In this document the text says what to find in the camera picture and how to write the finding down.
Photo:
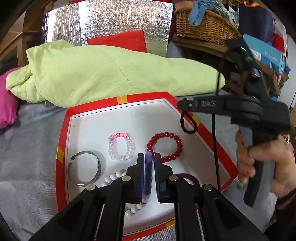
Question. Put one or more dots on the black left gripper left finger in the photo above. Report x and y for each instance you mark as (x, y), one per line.
(97, 213)

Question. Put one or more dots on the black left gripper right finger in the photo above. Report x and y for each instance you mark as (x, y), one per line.
(201, 211)

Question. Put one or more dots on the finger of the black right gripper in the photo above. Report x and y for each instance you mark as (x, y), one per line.
(206, 104)

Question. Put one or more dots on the silver metal cuff bangle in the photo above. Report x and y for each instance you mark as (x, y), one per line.
(97, 174)

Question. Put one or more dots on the right hand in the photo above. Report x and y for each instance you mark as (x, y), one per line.
(277, 151)

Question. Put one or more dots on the blue fashion box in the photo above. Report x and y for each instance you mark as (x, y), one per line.
(272, 54)

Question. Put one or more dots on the red shallow cardboard box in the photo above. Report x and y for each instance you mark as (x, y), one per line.
(88, 127)

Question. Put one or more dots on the wicker basket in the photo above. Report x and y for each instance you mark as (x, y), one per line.
(213, 28)

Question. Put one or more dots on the grey bed blanket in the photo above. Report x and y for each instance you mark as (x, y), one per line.
(28, 151)

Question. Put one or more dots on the blue cloth in basket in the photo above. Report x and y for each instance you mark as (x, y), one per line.
(198, 10)

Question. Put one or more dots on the red cushion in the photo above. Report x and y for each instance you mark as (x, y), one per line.
(131, 40)

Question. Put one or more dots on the magenta pillow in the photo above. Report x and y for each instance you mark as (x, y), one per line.
(9, 103)

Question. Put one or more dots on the light green folded blanket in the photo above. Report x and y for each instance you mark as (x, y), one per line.
(68, 75)

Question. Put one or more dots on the silver foil insulation sheet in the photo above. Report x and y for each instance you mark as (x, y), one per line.
(76, 23)

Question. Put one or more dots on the wooden cabinet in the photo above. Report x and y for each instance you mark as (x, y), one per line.
(25, 33)

